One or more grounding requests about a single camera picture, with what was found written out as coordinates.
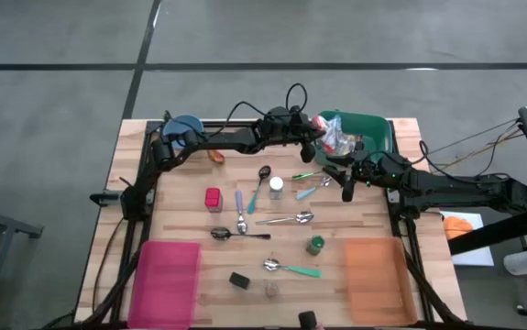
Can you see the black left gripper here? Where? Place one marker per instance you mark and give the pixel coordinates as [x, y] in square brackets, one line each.
[286, 126]

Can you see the silver and yellow snack bag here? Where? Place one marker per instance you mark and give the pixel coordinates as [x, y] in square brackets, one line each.
[352, 144]

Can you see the orange plastic tray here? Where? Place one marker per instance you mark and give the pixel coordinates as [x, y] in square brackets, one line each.
[377, 279]

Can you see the grey metal side table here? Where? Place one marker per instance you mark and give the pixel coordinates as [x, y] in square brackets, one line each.
[11, 223]

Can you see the black small block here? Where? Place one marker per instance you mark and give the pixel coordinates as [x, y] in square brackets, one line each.
[239, 280]

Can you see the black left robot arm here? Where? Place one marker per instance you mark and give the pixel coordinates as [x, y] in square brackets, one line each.
[217, 139]

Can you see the plain silver spoon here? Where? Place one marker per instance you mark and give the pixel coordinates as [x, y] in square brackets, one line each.
[305, 217]

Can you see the green plastic bin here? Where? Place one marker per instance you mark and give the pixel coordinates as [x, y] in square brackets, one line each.
[377, 130]

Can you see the small orange snack packet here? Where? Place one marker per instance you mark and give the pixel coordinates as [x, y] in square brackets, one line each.
[216, 157]

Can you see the black aluminium table frame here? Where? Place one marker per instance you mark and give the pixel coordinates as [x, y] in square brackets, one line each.
[244, 124]

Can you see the all-black metal spoon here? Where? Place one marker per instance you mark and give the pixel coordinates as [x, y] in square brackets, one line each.
[221, 234]

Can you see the white-lid glass spice jar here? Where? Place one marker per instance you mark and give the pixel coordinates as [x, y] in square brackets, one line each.
[276, 184]

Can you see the red-lid spice jar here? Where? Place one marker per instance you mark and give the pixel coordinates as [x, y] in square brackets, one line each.
[213, 198]

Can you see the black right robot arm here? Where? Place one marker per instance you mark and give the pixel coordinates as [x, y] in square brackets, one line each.
[451, 188]

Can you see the pink plastic tray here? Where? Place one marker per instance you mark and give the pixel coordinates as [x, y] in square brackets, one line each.
[164, 284]

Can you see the black cylindrical object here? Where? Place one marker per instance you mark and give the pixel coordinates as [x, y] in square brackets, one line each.
[307, 321]

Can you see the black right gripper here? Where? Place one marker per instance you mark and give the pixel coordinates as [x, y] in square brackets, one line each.
[366, 169]

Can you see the green-lid oregano spice jar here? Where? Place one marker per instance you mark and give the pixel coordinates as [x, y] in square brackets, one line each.
[315, 244]

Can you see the white paper sheet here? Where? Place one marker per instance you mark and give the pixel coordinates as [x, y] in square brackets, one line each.
[474, 256]

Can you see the light blue bowl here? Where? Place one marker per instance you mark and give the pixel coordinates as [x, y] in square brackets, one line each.
[187, 124]

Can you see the black diagonal bar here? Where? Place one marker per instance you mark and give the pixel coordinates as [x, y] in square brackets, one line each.
[497, 231]

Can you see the orange lump on paper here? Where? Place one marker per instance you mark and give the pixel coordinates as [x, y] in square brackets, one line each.
[456, 227]

